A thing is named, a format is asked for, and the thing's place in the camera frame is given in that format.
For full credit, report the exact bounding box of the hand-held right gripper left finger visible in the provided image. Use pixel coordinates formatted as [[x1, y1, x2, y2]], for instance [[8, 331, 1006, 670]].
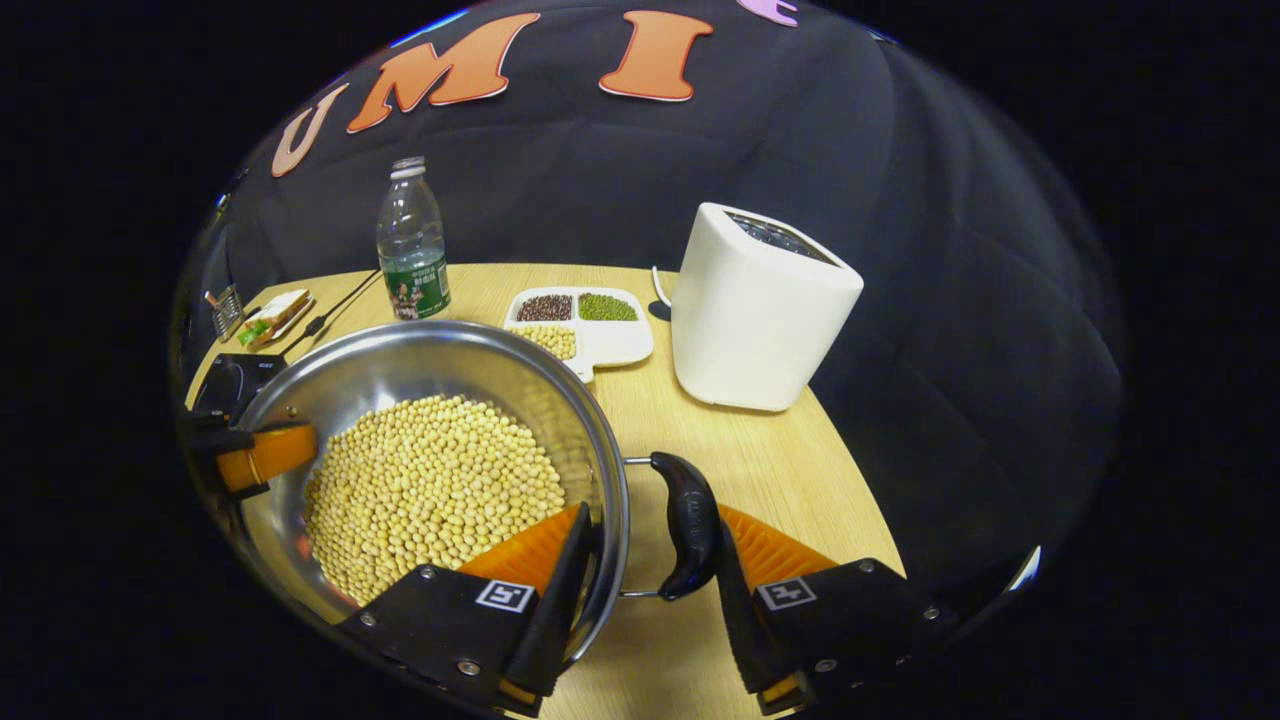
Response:
[[340, 502, 596, 719]]

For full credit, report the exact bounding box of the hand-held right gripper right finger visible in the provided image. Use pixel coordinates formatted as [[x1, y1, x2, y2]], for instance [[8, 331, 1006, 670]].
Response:
[[717, 503, 941, 716]]

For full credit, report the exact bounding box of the black induction cooktop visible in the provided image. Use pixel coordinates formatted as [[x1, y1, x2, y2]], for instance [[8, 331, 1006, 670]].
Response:
[[190, 352, 289, 426]]

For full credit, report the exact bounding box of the steel pot with soybeans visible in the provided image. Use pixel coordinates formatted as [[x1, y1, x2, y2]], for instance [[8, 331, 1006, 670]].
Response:
[[222, 320, 723, 646]]

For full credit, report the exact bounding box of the sandwich on white plate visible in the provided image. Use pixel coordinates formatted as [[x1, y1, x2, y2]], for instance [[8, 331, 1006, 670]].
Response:
[[237, 289, 316, 349]]

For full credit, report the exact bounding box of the clear glass holder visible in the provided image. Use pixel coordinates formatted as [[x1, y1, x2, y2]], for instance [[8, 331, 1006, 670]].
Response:
[[204, 284, 247, 343]]

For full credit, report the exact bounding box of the clear plastic water bottle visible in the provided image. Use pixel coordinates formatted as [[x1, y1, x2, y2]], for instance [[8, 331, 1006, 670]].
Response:
[[376, 156, 452, 322]]

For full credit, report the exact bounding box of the white divided dish with beans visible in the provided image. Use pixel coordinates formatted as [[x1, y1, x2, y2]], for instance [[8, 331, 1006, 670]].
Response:
[[503, 287, 656, 384]]

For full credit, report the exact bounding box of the white box appliance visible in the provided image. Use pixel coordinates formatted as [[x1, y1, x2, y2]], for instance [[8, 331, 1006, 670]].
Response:
[[670, 202, 864, 412]]

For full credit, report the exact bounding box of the black power cable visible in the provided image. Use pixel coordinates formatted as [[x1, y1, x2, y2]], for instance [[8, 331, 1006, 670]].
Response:
[[280, 270, 383, 358]]

